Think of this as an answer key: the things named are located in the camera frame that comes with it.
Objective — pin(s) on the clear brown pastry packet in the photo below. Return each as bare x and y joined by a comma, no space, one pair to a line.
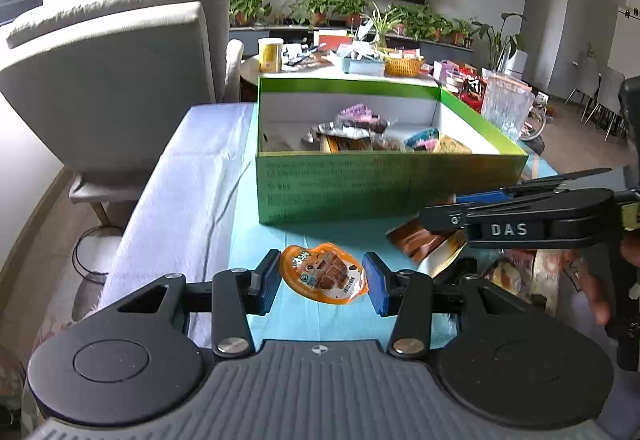
507,277

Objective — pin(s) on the red snack bag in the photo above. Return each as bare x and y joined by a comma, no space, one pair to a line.
474,93

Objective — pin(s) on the grey television cabinet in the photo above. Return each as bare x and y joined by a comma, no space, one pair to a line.
440,45

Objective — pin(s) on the yellow cylindrical can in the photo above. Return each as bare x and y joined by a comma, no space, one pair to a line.
270,55

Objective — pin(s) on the white pink snack packet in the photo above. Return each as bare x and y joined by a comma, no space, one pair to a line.
547,280

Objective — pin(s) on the orange woven basket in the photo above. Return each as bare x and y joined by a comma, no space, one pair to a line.
402,66

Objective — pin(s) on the blue plastic basket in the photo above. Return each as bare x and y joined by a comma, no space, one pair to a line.
367,68

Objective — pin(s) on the orange snack packet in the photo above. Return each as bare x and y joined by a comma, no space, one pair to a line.
325,272

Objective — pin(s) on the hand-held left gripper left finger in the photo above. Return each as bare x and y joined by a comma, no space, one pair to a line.
265,282

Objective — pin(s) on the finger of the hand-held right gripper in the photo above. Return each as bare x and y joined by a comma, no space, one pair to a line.
510,229
480,197

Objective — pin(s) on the green cardboard box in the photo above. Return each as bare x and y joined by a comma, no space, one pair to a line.
350,190

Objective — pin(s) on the dark brown snack packet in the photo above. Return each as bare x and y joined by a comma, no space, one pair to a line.
367,123

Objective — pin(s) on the white foam sheet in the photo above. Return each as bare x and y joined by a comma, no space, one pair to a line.
190,180

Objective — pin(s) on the orange tissue box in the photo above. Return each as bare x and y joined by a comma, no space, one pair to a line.
332,43

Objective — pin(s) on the group of dining chairs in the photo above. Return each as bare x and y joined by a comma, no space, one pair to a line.
597,90

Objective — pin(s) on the silver foil snack packet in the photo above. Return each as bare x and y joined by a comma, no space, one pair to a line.
320,131

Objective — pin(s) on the tall plant in white pot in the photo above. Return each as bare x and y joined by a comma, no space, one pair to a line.
500,40

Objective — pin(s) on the light blue tablecloth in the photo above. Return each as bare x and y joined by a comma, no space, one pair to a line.
300,240

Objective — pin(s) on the person's right hand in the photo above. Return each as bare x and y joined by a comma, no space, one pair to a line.
597,295

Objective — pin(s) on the patterned cloth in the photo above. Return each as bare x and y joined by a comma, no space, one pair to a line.
10,395

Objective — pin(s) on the purple snack packet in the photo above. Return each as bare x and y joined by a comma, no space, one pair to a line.
356,111

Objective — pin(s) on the clear glass mug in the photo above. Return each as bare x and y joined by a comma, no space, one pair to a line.
505,105

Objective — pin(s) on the yellow snack packet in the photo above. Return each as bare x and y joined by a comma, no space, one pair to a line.
452,145

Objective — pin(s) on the grey fabric armchair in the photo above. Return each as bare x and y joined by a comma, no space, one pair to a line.
125,85

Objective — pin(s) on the round white coffee table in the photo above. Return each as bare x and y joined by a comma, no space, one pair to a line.
320,70

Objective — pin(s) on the gold white snack packet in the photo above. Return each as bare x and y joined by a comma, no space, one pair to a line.
442,257

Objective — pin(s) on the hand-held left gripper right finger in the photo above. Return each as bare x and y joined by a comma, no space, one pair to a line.
378,285

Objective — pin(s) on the potted green plant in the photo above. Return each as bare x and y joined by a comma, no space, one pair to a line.
352,8
459,31
420,23
247,5
315,5

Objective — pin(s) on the spider plant in vase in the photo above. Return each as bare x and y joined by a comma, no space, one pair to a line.
382,23

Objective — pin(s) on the pink paper box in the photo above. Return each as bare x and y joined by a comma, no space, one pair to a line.
444,70

